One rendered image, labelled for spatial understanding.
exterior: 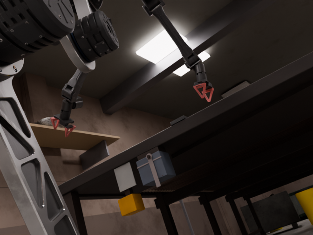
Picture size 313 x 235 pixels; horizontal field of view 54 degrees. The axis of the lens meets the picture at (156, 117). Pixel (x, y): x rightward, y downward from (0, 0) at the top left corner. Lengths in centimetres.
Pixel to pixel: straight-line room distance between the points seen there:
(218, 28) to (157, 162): 318
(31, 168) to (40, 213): 9
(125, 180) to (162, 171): 22
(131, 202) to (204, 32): 333
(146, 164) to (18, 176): 94
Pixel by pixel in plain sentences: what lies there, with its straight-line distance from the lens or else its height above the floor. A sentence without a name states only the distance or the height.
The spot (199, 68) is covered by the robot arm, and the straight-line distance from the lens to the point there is 174.
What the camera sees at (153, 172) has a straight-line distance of 144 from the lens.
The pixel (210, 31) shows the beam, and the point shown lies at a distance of 445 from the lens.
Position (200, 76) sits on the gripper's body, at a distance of 173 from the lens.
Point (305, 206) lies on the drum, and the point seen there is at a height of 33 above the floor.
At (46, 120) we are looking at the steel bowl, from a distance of 365.
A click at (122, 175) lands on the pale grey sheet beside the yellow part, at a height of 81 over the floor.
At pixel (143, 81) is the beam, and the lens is 482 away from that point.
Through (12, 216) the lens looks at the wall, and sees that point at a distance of 360.
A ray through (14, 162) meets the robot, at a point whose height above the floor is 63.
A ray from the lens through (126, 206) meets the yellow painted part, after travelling 152.
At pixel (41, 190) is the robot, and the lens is 63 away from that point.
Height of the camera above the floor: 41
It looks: 23 degrees up
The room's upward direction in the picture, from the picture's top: 20 degrees counter-clockwise
